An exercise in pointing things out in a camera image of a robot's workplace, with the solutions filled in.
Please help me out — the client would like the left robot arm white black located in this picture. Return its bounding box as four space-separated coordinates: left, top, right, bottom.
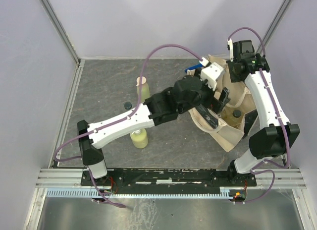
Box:
77 75 229 185

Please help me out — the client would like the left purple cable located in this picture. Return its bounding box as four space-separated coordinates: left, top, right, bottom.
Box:
53 44 209 209

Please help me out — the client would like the yellow green pump bottle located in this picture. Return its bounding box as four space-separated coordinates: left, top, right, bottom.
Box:
130 128 148 149

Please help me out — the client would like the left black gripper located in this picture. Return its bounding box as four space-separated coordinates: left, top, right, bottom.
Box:
178 67 230 114

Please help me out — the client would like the blue cloth behind bag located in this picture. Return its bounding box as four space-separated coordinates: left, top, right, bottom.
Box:
185 64 203 73

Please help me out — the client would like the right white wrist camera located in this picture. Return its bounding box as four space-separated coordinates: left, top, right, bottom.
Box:
227 38 234 62

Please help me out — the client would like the beige canvas tote bag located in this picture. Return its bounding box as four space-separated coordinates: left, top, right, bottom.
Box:
189 55 258 152

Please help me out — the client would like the clear square bottle dark cap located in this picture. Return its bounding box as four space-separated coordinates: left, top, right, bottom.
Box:
124 102 133 110

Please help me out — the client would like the aluminium frame post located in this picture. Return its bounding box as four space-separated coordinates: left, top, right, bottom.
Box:
39 0 81 64
253 0 293 47

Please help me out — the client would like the aluminium front rail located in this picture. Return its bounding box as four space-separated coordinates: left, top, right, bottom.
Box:
36 168 307 189

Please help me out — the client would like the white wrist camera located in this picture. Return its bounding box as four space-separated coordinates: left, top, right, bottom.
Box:
200 57 225 91
227 38 234 62

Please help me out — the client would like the clear square bottle back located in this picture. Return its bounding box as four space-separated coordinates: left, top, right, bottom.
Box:
220 109 242 129

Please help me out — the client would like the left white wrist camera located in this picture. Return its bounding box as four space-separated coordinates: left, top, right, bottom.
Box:
200 57 225 91

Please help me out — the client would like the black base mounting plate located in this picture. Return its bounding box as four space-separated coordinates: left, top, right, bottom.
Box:
95 168 257 189

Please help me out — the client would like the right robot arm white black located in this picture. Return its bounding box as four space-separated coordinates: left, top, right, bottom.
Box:
226 39 300 186

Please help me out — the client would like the light blue cable duct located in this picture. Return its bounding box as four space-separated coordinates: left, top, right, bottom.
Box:
47 184 238 199

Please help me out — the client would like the green bottle beige flip cap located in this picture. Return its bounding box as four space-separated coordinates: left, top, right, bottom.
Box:
136 77 150 100

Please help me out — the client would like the right aluminium frame post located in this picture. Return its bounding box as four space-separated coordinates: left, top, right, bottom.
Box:
253 0 293 47

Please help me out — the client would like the small circuit board red led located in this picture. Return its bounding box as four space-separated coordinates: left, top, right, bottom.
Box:
233 191 247 201

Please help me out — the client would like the left aluminium frame post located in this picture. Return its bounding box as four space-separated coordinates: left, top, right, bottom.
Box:
39 0 81 64

